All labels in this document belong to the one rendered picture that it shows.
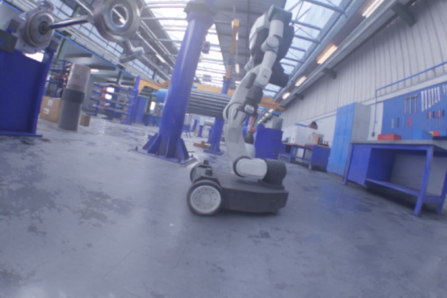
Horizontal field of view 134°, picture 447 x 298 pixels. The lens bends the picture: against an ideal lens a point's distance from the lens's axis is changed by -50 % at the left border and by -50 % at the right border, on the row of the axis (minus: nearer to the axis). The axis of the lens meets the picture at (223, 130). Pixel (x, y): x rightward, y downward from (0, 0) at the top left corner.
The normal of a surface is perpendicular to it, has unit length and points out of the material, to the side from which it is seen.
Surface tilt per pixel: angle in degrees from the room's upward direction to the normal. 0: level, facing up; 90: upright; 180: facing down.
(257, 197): 90
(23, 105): 90
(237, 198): 90
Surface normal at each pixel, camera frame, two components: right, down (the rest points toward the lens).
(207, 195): 0.14, 0.00
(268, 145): -0.09, -0.05
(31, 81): 0.98, 0.21
